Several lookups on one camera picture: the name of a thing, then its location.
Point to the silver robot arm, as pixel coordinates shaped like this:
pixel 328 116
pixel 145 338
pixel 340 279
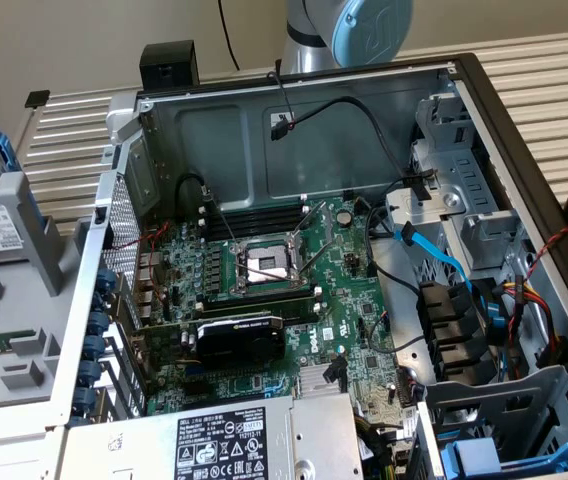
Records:
pixel 304 50

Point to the blue disk caddy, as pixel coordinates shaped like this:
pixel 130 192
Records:
pixel 474 457

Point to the CPU socket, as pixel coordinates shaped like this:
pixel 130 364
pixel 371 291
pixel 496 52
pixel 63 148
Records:
pixel 259 260

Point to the black RAM slot bank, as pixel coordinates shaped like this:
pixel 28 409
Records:
pixel 259 302
pixel 259 220

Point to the silver socket cover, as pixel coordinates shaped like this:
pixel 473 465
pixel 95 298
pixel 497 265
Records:
pixel 321 220

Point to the coin battery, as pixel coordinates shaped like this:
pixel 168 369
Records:
pixel 345 217

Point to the thin locking lever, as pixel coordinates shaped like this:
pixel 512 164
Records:
pixel 220 216

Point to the green motherboard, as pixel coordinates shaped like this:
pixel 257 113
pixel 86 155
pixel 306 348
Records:
pixel 344 310

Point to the open PC case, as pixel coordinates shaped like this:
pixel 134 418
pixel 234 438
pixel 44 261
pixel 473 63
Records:
pixel 314 150

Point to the black graphics card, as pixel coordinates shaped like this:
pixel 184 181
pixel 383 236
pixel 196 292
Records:
pixel 239 345

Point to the silver finned heat sink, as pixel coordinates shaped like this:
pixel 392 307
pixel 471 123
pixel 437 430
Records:
pixel 311 380

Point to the silver metal drive cage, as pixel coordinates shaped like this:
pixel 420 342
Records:
pixel 444 165

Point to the black plastic air shroud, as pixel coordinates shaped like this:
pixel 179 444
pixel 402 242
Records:
pixel 444 325

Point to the dark blue slot latch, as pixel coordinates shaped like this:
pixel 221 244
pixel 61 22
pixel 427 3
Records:
pixel 91 374
pixel 106 278
pixel 94 348
pixel 100 301
pixel 97 323
pixel 86 400

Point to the black block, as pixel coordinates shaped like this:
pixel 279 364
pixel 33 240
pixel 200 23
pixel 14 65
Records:
pixel 169 65

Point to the silver power supply unit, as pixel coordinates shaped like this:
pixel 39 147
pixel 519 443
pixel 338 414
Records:
pixel 214 450

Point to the grey parts rack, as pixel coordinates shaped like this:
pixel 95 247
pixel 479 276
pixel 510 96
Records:
pixel 24 310

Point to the blue drive caddy brackets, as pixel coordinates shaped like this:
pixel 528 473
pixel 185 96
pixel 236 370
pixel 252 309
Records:
pixel 514 400

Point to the small black clip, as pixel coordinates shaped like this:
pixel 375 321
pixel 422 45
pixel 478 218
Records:
pixel 37 98

